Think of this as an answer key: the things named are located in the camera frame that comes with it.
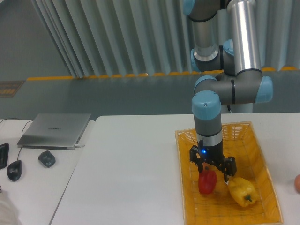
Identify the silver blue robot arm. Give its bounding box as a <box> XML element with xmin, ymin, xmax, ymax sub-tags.
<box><xmin>183</xmin><ymin>0</ymin><xmax>273</xmax><ymax>182</ymax></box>

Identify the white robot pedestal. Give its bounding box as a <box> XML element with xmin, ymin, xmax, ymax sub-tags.
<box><xmin>226</xmin><ymin>103</ymin><xmax>253</xmax><ymax>113</ymax></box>

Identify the silver closed laptop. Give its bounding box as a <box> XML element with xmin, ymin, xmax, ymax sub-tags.
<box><xmin>17</xmin><ymin>113</ymin><xmax>91</xmax><ymax>150</ymax></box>

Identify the red bell pepper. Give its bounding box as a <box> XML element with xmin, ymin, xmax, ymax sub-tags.
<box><xmin>198</xmin><ymin>169</ymin><xmax>217</xmax><ymax>194</ymax></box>

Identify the black computer mouse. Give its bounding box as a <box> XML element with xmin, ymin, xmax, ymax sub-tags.
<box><xmin>7</xmin><ymin>160</ymin><xmax>23</xmax><ymax>182</ymax></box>

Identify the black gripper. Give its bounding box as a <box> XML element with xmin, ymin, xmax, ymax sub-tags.
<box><xmin>189</xmin><ymin>140</ymin><xmax>236</xmax><ymax>182</ymax></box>

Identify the black keyboard edge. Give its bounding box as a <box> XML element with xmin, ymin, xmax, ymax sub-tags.
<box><xmin>0</xmin><ymin>143</ymin><xmax>9</xmax><ymax>169</ymax></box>

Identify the yellow bell pepper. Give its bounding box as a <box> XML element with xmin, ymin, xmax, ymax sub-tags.
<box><xmin>227</xmin><ymin>177</ymin><xmax>260</xmax><ymax>207</ymax></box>

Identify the orange round fruit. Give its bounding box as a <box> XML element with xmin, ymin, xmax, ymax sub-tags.
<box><xmin>294</xmin><ymin>174</ymin><xmax>300</xmax><ymax>192</ymax></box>

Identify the black mouse cable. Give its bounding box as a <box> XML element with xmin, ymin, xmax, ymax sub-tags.
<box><xmin>0</xmin><ymin>118</ymin><xmax>34</xmax><ymax>162</ymax></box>

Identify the yellow woven basket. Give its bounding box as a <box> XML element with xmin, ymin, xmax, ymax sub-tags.
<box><xmin>175</xmin><ymin>121</ymin><xmax>283</xmax><ymax>225</ymax></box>

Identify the black power adapter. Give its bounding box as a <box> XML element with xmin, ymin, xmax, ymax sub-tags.
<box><xmin>38</xmin><ymin>150</ymin><xmax>56</xmax><ymax>168</ymax></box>

